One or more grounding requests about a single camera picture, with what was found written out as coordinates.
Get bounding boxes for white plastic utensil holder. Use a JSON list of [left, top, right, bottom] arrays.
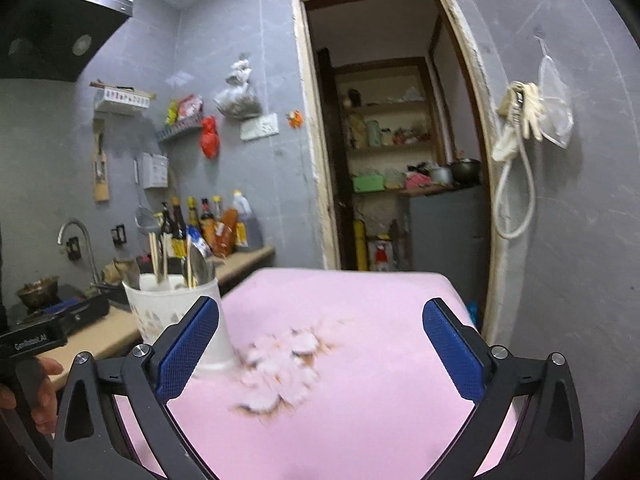
[[124, 274, 240, 378]]

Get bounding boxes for wooden chopstick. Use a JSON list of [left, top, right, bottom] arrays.
[[186, 234, 193, 288], [149, 232, 162, 283], [160, 233, 168, 283]]

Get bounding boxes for stainless steel peeler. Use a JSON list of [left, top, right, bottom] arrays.
[[119, 259, 140, 289]]

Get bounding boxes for large steel spoon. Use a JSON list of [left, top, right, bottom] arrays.
[[182, 246, 212, 288]]

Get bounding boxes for steel kitchen faucet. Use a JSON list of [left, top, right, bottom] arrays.
[[56, 218, 102, 285]]

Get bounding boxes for wooden countertop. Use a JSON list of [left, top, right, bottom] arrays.
[[43, 246, 276, 390]]

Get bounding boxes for dark sauce bottle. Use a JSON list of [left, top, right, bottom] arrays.
[[171, 197, 186, 258]]

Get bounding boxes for grey cabinet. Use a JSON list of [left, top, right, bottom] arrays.
[[407, 186, 490, 306]]

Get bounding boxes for red white bottle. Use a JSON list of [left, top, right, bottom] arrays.
[[373, 240, 393, 272]]

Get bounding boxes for white blue seasoning bag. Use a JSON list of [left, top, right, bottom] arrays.
[[186, 224, 213, 259]]

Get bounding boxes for pink floral tablecloth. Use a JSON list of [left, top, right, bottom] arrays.
[[114, 266, 522, 480]]

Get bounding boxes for orange snack bag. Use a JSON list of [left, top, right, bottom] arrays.
[[213, 208, 239, 258]]

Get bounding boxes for yellow canister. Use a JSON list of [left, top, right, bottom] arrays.
[[354, 219, 369, 271]]

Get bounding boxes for large cooking oil jug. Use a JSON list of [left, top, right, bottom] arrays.
[[233, 190, 264, 252]]

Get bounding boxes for black cooking pot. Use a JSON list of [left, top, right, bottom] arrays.
[[449, 158, 482, 188]]

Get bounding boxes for green box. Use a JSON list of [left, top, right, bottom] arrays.
[[352, 174, 385, 193]]

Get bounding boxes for red plastic bag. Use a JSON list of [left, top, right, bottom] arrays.
[[200, 116, 220, 159]]

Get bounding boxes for clear plastic bag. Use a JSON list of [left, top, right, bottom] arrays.
[[537, 37, 574, 150]]

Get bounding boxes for white rubber gloves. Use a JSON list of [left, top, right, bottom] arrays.
[[491, 81, 544, 162]]

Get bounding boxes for grey hanging plastic bag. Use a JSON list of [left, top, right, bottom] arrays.
[[214, 53, 262, 122]]

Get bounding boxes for black range hood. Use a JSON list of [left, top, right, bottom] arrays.
[[1, 0, 134, 82]]

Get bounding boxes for wire mesh strainer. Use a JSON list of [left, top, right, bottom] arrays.
[[134, 206, 160, 235]]

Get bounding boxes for wooden wall board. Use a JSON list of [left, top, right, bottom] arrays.
[[92, 118, 110, 203]]

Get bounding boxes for white wall box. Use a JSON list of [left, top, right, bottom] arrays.
[[138, 153, 169, 190]]

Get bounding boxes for white hose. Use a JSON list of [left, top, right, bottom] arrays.
[[491, 123, 537, 240]]

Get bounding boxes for white wall rack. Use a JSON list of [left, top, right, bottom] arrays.
[[90, 80, 156, 116]]

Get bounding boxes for white wall socket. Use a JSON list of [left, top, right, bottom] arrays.
[[240, 113, 279, 142]]

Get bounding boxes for wooden door frame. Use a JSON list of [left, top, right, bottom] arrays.
[[290, 0, 507, 346]]

